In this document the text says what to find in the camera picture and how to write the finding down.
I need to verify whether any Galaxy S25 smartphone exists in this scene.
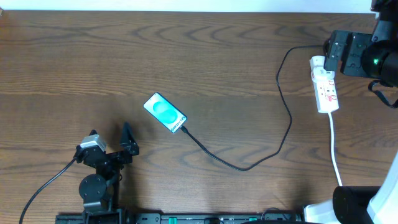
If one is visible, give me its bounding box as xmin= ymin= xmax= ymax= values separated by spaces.
xmin=143 ymin=92 xmax=187 ymax=133

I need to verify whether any black charging cable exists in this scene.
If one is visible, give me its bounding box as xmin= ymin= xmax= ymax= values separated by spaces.
xmin=180 ymin=45 xmax=327 ymax=172

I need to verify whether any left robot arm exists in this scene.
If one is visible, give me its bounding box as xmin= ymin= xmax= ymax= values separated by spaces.
xmin=73 ymin=123 xmax=139 ymax=223

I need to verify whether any white charger plug adapter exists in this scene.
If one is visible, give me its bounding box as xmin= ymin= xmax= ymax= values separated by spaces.
xmin=310 ymin=55 xmax=335 ymax=75

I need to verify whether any white power strip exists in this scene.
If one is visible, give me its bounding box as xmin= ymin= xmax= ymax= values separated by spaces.
xmin=311 ymin=67 xmax=339 ymax=114

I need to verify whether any black left camera cable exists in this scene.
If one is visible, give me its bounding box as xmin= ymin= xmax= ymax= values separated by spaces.
xmin=18 ymin=157 xmax=78 ymax=224

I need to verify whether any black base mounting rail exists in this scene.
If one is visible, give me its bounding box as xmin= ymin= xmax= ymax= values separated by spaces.
xmin=54 ymin=212 xmax=304 ymax=224

